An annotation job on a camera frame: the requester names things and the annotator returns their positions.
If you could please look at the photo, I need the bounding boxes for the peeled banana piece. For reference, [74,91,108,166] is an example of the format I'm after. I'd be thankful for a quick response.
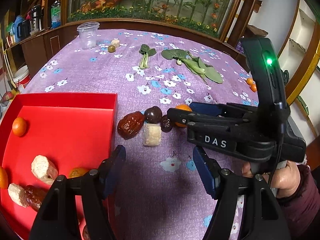
[31,155,59,185]

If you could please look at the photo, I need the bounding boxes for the red tray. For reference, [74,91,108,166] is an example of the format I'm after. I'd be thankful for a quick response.
[0,92,118,240]

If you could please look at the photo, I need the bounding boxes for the small banana piece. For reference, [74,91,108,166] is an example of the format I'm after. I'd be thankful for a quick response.
[143,124,162,147]

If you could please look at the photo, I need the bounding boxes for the large red jujube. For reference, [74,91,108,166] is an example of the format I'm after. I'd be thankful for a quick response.
[117,111,145,140]

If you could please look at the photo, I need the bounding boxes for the lone orange tangerine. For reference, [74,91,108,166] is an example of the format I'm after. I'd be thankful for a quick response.
[68,167,88,179]

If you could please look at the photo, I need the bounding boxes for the person right hand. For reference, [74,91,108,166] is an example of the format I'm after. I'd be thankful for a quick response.
[241,160,301,198]

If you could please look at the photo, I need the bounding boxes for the small tangerine far pair front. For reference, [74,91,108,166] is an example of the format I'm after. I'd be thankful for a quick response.
[250,84,257,92]

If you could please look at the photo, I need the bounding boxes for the small tangerine pair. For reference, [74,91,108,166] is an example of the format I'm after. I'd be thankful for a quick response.
[246,77,254,86]
[250,84,257,92]

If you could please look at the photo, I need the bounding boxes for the small tangerine far pair back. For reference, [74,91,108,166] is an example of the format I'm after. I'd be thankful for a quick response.
[246,77,254,86]

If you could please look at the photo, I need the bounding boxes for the purple bottles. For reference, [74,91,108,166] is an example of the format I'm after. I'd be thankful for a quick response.
[236,41,244,54]

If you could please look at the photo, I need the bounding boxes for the small dark date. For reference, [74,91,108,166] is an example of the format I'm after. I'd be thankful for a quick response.
[160,115,173,133]

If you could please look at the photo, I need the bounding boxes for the large green leaf vegetable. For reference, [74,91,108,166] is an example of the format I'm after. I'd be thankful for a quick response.
[161,49,223,84]

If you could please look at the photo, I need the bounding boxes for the purple floral tablecloth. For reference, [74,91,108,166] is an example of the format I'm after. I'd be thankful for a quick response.
[26,30,258,239]

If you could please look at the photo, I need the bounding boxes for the flower garden glass panel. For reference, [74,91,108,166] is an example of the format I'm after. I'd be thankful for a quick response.
[67,0,236,37]

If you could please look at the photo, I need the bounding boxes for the white paint bucket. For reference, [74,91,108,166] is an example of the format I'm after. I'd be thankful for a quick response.
[13,65,31,92]

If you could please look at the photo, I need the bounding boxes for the small bok choy stalk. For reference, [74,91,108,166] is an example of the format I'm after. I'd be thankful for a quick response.
[139,44,156,69]

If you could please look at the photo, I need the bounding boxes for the green olive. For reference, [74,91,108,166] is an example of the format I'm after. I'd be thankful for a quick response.
[107,45,116,53]

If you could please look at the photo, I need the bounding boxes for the clear plastic cup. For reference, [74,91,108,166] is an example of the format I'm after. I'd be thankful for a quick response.
[77,22,100,50]

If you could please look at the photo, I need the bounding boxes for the black mug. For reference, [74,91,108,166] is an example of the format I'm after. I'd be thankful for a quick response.
[17,20,31,40]

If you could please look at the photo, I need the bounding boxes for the blue detergent jug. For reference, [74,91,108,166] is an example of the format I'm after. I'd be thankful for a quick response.
[12,15,24,43]

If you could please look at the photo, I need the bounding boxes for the green water bottle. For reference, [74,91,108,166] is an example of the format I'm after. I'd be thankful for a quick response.
[50,1,61,28]

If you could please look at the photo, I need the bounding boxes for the steel thermos jug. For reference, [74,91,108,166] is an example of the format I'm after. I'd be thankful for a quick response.
[30,4,42,35]

